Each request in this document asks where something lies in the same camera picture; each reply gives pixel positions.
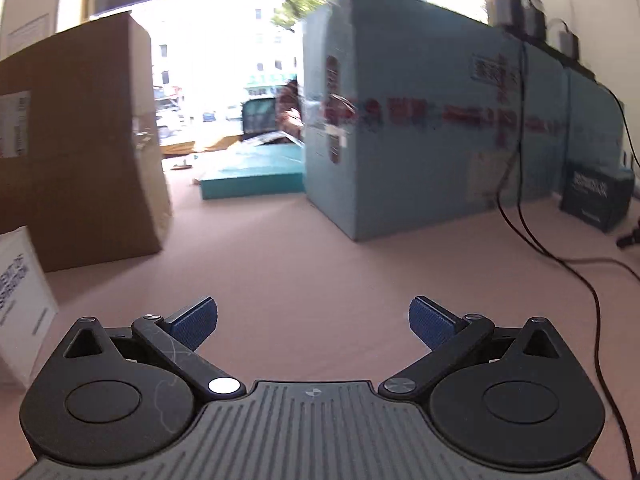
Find white lettered box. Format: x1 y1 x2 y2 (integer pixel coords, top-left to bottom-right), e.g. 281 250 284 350
0 226 58 390

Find teal flat box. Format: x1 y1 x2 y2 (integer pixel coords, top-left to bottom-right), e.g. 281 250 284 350
192 144 305 200

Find large brown cardboard box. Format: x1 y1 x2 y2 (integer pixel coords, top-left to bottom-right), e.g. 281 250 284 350
1 13 172 272

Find small black box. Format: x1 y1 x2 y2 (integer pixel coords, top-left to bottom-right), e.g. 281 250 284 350
560 160 634 233

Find light blue cardboard box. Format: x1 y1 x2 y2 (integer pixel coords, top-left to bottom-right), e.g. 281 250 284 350
298 0 624 240

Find woman in patterned top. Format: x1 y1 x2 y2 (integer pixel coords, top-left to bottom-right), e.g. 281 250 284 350
276 77 303 141

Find black power adapters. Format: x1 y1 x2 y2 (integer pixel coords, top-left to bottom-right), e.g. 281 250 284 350
494 0 580 63

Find black cable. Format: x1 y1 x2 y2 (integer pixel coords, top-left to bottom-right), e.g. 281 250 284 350
494 39 640 466

